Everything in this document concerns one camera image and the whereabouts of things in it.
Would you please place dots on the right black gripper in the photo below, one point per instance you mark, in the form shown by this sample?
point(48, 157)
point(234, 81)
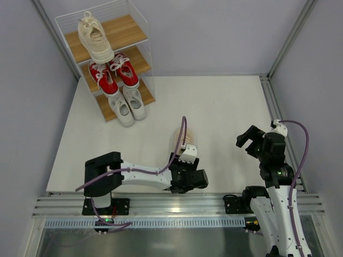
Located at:
point(253, 142)

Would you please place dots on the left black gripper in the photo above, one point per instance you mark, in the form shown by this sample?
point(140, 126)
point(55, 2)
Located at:
point(186, 166)

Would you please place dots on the beige lace sneaker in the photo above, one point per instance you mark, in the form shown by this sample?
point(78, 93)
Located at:
point(187, 138)
point(93, 38)

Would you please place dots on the white sneaker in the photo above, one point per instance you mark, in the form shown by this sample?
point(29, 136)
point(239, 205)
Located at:
point(121, 109)
point(135, 102)

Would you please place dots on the red sneaker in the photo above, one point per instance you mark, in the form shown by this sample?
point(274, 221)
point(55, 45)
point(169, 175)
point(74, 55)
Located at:
point(123, 69)
point(102, 76)

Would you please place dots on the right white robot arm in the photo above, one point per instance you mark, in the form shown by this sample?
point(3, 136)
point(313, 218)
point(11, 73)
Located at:
point(275, 203)

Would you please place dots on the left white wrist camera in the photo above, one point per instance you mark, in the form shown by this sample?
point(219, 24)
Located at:
point(188, 153)

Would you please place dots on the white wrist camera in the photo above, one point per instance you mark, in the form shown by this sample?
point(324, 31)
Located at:
point(188, 153)
point(278, 127)

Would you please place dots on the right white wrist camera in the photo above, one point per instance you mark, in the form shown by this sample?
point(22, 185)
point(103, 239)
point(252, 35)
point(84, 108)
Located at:
point(278, 127)

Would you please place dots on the grey slotted cable duct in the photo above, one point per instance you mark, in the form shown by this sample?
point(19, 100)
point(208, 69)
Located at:
point(148, 222)

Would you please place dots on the right aluminium frame post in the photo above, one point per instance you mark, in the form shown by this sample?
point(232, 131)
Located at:
point(292, 35)

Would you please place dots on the aluminium frame post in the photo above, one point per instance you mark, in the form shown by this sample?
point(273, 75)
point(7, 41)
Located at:
point(292, 35)
point(45, 19)

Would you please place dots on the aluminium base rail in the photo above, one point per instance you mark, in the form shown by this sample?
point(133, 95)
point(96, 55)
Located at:
point(141, 205)

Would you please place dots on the left aluminium frame post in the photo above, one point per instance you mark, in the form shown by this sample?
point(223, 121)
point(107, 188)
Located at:
point(45, 19)

